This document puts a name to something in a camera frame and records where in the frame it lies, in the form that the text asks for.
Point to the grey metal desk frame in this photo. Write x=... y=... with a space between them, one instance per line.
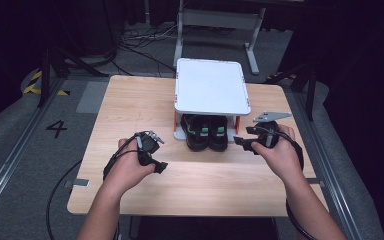
x=213 y=18

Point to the aluminium floor rail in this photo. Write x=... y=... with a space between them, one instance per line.
x=10 y=160
x=333 y=186

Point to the white shelf rack orange posts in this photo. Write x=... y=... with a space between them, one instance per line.
x=210 y=86

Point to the yellow black floor tape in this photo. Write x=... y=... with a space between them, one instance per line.
x=30 y=87

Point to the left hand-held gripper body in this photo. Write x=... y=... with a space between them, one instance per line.
x=148 y=143

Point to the person's left hand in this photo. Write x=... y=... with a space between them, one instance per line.
x=126 y=173

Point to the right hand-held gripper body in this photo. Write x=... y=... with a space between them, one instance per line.
x=266 y=132

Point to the black tripod stand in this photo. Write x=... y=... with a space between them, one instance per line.
x=311 y=96
x=45 y=80

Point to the person's right hand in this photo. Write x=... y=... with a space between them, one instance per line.
x=281 y=156

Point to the black sports shoe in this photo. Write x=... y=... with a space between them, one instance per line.
x=196 y=138
x=218 y=138

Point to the grey tape strip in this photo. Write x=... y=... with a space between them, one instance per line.
x=316 y=182
x=78 y=182

